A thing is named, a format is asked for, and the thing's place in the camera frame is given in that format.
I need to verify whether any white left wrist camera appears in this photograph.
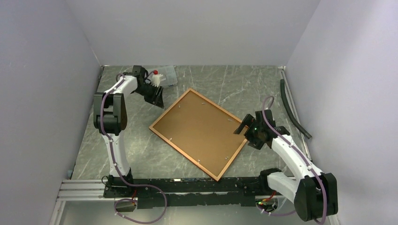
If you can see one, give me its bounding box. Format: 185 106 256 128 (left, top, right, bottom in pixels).
150 70 166 87

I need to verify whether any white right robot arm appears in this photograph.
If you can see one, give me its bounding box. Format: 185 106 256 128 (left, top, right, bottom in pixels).
234 109 338 223

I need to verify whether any clear plastic organizer box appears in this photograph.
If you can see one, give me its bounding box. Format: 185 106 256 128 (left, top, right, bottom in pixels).
147 66 177 88

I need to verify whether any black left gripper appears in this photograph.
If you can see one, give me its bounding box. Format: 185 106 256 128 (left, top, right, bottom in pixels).
134 83 165 109

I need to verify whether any aluminium extrusion rail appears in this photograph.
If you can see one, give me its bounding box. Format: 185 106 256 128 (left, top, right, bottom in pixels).
49 178 341 225

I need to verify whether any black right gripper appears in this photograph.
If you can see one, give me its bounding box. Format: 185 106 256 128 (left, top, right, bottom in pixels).
234 114 264 150

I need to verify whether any black foam tube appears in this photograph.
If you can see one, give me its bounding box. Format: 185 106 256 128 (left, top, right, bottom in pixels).
280 79 312 139

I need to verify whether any wooden picture frame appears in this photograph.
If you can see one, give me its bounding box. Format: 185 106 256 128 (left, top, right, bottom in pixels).
149 88 249 182

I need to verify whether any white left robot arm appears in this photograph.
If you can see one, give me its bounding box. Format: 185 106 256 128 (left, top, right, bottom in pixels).
93 66 165 197

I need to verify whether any brown backing board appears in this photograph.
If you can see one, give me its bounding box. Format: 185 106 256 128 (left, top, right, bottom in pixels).
149 88 247 181

